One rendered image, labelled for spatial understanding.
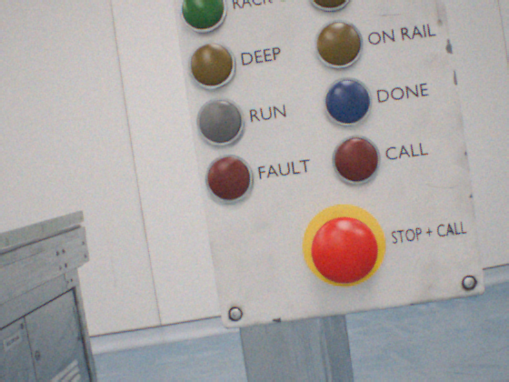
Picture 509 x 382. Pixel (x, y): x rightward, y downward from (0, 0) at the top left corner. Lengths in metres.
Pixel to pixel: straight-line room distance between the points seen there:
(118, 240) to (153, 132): 0.66
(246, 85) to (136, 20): 3.84
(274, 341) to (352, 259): 0.13
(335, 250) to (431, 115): 0.10
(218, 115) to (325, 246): 0.10
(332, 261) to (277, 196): 0.06
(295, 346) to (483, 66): 4.14
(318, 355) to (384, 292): 0.10
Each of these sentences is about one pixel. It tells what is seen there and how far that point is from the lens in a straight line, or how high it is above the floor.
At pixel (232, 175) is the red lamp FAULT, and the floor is 1.00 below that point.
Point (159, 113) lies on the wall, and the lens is 4.21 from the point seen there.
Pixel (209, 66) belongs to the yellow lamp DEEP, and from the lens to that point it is 0.45.
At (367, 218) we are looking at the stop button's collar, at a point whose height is 0.97.
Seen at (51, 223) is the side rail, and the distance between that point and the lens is 1.82.
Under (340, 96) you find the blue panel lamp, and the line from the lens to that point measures 0.44.
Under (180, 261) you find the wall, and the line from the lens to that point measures 4.24.
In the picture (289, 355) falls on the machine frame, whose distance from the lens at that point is 0.53.
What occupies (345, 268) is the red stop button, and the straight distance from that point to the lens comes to 0.43.
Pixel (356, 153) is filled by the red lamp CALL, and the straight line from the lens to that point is 0.44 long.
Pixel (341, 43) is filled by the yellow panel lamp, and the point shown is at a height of 1.08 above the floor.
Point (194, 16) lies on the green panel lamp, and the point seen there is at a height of 1.11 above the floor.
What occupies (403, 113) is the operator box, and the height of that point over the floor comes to 1.03.
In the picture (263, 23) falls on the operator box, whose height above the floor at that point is 1.10.
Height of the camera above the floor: 1.02
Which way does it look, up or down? 3 degrees down
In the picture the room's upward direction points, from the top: 9 degrees counter-clockwise
